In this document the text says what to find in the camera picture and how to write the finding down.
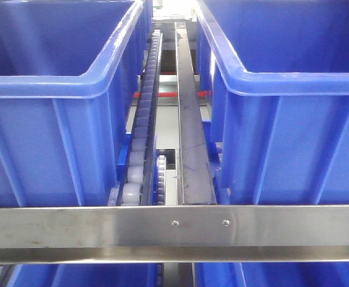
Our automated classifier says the blue plastic bin right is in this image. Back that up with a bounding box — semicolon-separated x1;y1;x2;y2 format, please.
196;1;349;204

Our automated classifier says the steel divider guide rail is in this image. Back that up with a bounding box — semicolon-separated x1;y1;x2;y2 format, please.
175;22;217;205

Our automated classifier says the stainless steel shelf rail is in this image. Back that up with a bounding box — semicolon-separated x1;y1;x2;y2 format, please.
0;205;349;264

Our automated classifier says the blue plastic bin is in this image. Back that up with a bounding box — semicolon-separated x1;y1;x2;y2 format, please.
195;262;349;286
0;1;151;207
196;1;349;204

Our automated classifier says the lower left blue bin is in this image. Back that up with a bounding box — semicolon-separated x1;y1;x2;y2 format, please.
7;263;162;286

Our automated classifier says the blue plastic bin left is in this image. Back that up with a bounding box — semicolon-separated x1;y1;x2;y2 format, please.
0;1;151;207

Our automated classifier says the white roller conveyor track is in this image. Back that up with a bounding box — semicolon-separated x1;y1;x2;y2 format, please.
116;29;162;206

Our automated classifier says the lower blue plastic bin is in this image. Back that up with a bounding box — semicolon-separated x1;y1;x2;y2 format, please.
195;262;349;286

